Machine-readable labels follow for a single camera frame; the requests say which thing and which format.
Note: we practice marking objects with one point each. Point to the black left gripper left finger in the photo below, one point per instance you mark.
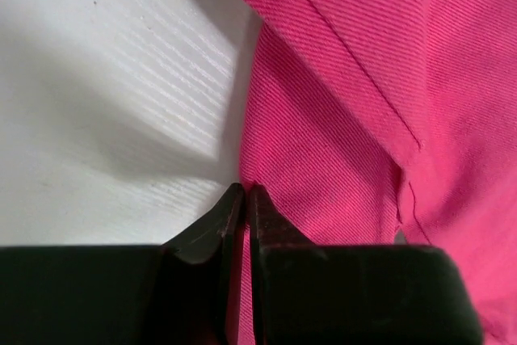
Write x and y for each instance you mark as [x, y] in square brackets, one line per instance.
[185, 291]

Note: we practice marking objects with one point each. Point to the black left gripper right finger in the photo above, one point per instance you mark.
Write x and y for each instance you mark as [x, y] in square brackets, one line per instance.
[305, 293]

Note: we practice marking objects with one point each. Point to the pink trousers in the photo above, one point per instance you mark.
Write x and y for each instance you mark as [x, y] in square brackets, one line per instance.
[370, 117]

